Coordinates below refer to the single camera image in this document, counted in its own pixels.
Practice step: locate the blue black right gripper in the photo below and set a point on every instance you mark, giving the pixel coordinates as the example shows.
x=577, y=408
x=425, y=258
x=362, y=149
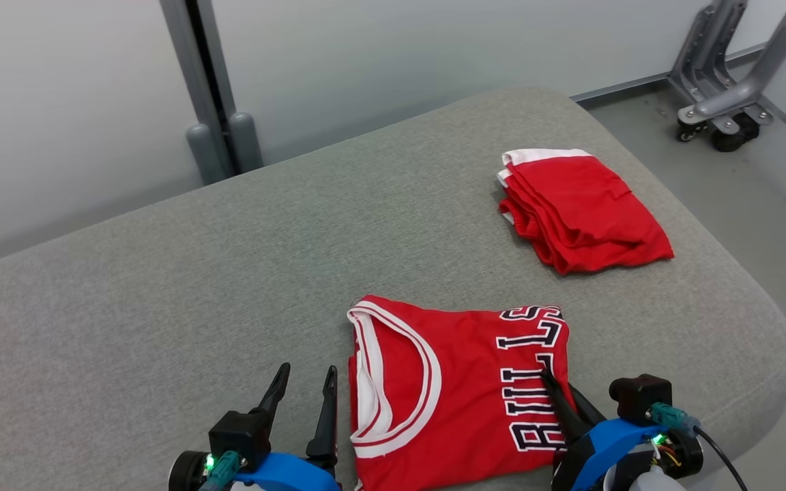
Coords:
x=604, y=443

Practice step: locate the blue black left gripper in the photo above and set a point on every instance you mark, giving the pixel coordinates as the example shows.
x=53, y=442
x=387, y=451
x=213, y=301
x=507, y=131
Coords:
x=290, y=477

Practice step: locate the red white basketball jersey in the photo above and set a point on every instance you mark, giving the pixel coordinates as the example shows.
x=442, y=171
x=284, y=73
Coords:
x=468, y=382

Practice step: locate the red white basketball shorts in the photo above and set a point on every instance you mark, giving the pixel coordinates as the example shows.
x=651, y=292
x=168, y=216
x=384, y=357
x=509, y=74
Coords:
x=584, y=204

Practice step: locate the black castor wheel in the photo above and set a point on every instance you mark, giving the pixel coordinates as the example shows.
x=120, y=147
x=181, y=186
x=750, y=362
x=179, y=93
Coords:
x=734, y=136

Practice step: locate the grey metal wheeled stand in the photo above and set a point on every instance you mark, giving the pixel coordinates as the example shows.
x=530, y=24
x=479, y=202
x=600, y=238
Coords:
x=741, y=88

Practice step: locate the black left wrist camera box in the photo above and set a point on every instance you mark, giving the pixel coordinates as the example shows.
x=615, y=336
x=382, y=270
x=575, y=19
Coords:
x=243, y=436

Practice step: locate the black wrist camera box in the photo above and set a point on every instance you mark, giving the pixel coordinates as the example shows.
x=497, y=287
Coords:
x=243, y=436
x=642, y=399

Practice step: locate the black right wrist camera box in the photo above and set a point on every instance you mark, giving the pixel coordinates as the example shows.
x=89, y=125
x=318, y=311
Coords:
x=642, y=399

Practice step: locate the grey partition post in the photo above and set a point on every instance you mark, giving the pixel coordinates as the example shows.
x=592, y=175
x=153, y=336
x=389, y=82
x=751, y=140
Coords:
x=205, y=82

